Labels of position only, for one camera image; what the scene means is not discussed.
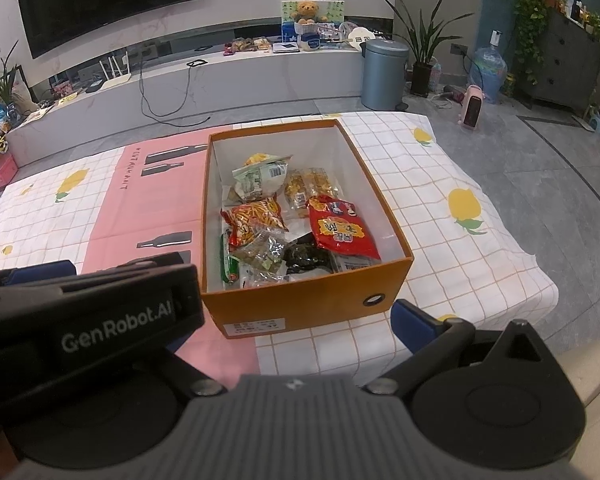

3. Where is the checked lemon print tablecloth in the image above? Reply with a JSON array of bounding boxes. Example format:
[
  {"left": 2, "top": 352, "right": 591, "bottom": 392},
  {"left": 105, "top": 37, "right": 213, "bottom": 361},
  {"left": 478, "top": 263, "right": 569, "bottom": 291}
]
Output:
[{"left": 0, "top": 110, "right": 560, "bottom": 377}]

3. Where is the ivy plant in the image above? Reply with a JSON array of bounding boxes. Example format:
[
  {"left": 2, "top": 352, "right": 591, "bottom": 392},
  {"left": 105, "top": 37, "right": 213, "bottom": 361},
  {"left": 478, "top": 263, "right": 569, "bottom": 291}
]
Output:
[{"left": 499, "top": 0, "right": 564, "bottom": 87}]

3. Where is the pink placemat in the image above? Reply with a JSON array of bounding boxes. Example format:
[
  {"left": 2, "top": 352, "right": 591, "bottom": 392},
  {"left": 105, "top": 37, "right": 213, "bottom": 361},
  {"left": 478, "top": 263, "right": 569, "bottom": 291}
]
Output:
[{"left": 82, "top": 130, "right": 261, "bottom": 377}]

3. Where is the pile of snacks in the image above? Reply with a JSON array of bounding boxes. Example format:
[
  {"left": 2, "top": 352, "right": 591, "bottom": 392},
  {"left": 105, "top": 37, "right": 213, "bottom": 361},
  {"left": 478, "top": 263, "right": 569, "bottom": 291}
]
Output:
[{"left": 223, "top": 36, "right": 272, "bottom": 55}]

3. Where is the red snack packet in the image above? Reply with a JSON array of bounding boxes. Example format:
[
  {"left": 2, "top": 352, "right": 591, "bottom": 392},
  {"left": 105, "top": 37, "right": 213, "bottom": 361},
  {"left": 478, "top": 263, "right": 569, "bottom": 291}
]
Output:
[{"left": 307, "top": 195, "right": 382, "bottom": 261}]

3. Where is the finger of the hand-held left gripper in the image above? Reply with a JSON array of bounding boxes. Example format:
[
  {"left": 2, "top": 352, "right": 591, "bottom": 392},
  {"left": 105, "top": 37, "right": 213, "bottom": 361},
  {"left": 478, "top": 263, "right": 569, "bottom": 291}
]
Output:
[{"left": 0, "top": 259, "right": 78, "bottom": 287}]

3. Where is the grey cabinet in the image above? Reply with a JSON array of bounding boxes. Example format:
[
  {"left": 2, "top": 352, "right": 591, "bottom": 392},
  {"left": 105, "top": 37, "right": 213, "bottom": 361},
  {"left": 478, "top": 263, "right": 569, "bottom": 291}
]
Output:
[{"left": 520, "top": 9, "right": 600, "bottom": 114}]

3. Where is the pink space heater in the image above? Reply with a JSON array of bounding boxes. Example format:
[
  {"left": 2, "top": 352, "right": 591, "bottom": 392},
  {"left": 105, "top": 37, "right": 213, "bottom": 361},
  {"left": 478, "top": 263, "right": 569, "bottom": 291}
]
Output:
[{"left": 456, "top": 85, "right": 487, "bottom": 131}]

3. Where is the clear red label packet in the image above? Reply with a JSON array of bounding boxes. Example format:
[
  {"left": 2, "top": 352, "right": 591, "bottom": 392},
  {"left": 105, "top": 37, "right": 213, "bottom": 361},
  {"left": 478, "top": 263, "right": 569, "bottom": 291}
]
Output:
[{"left": 237, "top": 230, "right": 289, "bottom": 277}]

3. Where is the teddy bear picture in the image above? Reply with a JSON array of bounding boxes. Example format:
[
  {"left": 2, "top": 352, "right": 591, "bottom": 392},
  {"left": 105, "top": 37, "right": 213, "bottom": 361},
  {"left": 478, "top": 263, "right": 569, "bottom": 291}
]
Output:
[{"left": 281, "top": 0, "right": 345, "bottom": 29}]

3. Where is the green candy roll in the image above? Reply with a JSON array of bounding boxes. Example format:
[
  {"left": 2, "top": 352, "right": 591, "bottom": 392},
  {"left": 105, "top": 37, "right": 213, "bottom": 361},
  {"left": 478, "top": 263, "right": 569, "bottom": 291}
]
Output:
[{"left": 220, "top": 232, "right": 241, "bottom": 284}]

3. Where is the orange noodle stick packet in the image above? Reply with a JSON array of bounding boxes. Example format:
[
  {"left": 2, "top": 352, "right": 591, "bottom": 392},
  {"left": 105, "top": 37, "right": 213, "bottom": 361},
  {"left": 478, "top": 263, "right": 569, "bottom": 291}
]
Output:
[{"left": 222, "top": 197, "right": 287, "bottom": 247}]

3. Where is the orange cardboard box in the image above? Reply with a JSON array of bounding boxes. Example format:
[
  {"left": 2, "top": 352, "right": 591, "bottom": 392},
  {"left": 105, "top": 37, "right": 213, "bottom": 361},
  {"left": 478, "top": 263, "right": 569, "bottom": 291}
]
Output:
[{"left": 200, "top": 119, "right": 414, "bottom": 339}]

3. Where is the long-leaf potted plant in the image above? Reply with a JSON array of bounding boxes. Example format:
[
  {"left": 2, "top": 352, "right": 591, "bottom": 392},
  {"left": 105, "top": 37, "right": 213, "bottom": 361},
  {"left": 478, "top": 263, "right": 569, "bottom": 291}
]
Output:
[{"left": 382, "top": 0, "right": 474, "bottom": 98}]

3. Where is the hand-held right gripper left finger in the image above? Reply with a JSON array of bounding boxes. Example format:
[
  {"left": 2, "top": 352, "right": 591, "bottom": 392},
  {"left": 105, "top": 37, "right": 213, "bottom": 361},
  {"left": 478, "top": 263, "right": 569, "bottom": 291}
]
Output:
[{"left": 152, "top": 349, "right": 227, "bottom": 398}]

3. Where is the clear yellow cracker packet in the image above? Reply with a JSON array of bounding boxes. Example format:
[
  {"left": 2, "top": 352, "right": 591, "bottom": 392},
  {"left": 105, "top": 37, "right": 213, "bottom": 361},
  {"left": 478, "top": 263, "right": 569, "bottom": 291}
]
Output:
[{"left": 284, "top": 167, "right": 341, "bottom": 219}]

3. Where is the white television console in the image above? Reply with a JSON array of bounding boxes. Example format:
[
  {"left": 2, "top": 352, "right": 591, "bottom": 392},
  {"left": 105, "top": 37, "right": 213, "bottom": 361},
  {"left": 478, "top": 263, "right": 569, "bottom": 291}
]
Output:
[{"left": 5, "top": 42, "right": 367, "bottom": 167}]

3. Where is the round white sign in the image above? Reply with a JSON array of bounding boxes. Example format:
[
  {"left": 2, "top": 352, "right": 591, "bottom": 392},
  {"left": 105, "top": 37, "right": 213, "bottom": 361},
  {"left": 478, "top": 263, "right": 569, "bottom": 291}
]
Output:
[{"left": 347, "top": 27, "right": 377, "bottom": 51}]

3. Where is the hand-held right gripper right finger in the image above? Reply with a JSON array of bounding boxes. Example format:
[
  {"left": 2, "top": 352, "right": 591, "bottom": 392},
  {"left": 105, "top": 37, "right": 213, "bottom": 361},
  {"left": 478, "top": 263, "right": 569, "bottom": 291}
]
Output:
[{"left": 362, "top": 299, "right": 548, "bottom": 396}]

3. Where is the yellow chip packet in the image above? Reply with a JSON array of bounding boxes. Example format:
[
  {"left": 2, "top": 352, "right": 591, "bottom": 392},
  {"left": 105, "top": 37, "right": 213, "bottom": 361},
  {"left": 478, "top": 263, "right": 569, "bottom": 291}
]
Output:
[{"left": 231, "top": 152, "right": 293, "bottom": 202}]

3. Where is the white router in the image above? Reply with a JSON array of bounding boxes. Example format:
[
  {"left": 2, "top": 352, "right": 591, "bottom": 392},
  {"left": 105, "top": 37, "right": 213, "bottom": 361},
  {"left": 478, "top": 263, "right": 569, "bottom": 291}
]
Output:
[{"left": 98, "top": 52, "right": 134, "bottom": 92}]

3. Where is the beige cushion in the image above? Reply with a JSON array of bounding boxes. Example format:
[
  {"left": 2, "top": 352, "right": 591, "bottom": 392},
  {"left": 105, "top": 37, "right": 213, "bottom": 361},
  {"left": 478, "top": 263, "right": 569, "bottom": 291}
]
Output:
[{"left": 554, "top": 339, "right": 600, "bottom": 463}]

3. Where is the dark green snack packet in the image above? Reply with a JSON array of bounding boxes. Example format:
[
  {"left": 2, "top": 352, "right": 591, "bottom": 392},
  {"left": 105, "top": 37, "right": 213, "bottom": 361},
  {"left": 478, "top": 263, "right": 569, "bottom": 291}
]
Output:
[{"left": 284, "top": 239, "right": 334, "bottom": 276}]

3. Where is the blue water jug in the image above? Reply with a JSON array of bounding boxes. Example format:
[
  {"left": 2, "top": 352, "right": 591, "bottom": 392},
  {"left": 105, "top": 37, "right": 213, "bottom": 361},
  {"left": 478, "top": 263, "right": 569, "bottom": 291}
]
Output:
[{"left": 469, "top": 30, "right": 509, "bottom": 105}]

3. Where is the blue-grey trash bin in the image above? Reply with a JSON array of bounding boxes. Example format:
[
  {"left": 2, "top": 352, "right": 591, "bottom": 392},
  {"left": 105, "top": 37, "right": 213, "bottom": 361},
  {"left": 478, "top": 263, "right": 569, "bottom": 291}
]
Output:
[{"left": 361, "top": 38, "right": 411, "bottom": 112}]

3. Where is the group of bottles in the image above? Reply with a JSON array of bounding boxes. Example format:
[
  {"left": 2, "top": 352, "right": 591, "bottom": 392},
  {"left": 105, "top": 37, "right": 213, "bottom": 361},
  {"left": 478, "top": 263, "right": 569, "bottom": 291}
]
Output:
[{"left": 559, "top": 0, "right": 597, "bottom": 26}]

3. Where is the black television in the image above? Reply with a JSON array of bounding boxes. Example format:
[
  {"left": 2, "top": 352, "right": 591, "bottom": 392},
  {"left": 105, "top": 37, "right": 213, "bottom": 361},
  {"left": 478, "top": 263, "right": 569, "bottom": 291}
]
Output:
[{"left": 14, "top": 0, "right": 204, "bottom": 59}]

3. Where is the black cable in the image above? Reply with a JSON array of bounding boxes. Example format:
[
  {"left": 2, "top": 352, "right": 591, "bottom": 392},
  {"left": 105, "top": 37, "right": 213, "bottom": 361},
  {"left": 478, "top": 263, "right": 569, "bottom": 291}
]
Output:
[{"left": 138, "top": 58, "right": 212, "bottom": 129}]

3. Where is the thin-leaf potted plant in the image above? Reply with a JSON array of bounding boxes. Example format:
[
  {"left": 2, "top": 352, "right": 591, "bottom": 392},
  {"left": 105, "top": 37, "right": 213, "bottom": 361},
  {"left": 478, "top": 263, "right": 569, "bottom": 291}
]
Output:
[{"left": 0, "top": 40, "right": 22, "bottom": 117}]

